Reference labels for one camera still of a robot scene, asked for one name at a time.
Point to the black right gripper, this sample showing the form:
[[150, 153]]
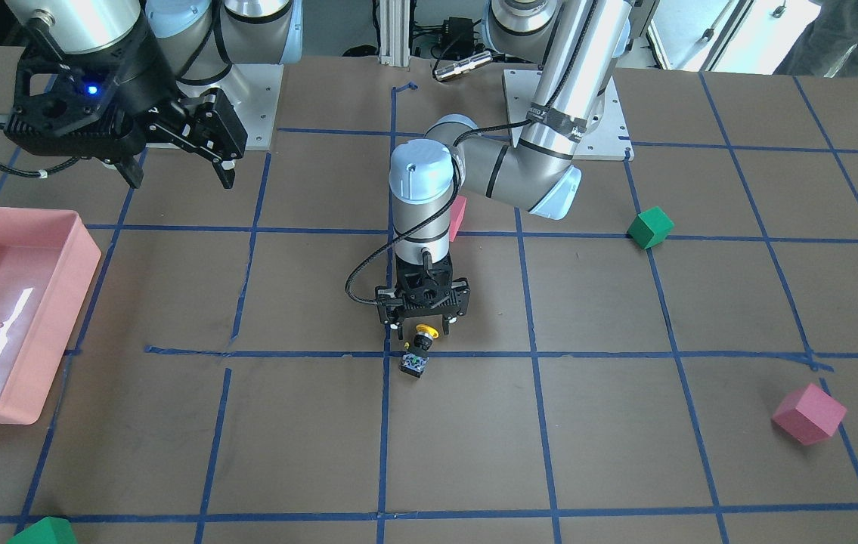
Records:
[[147, 81]]

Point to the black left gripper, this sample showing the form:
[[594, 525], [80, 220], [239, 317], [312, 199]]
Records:
[[461, 298]]

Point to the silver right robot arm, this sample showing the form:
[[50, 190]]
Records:
[[199, 36]]

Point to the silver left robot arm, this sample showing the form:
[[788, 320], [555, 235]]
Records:
[[528, 164]]

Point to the pink foam cube centre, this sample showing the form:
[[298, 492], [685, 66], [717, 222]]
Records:
[[457, 211]]

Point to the pink foam cube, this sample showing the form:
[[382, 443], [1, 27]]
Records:
[[457, 211], [809, 414]]

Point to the pink plastic tray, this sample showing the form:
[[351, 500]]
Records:
[[47, 265]]

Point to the green foam cube centre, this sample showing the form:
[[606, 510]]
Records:
[[650, 227]]

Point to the green foam cube by tray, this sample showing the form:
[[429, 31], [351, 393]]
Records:
[[48, 530]]

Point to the pink foam cube far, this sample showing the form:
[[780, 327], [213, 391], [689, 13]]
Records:
[[809, 414]]

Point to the person in dark clothes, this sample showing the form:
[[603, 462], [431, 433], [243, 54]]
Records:
[[829, 41]]

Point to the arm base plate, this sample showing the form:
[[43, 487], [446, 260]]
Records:
[[219, 117], [609, 141]]

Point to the aluminium frame post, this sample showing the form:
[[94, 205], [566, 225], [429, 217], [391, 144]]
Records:
[[394, 26]]

